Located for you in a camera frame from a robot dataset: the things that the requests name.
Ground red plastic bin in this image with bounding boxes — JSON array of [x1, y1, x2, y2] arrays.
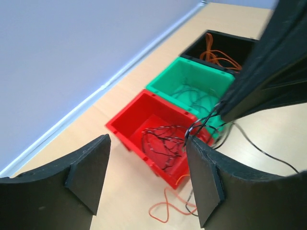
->
[[105, 89, 214, 190]]

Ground orange cable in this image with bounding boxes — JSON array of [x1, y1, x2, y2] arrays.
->
[[199, 33, 242, 72], [148, 173, 199, 223]]

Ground black plastic bin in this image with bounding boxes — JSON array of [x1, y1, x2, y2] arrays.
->
[[180, 30, 258, 75]]

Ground dark grey cable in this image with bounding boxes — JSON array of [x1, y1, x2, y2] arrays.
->
[[172, 78, 224, 115]]

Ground orange black grey cables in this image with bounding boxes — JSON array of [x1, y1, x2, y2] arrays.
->
[[141, 100, 300, 173]]

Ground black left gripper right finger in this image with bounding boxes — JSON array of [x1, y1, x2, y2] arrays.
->
[[186, 137, 307, 230]]

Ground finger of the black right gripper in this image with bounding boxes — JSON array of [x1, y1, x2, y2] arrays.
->
[[220, 0, 307, 122]]

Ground green plastic bin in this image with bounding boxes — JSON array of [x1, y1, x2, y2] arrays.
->
[[145, 57, 236, 142]]

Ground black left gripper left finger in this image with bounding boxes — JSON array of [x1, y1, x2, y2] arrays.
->
[[0, 134, 111, 230]]

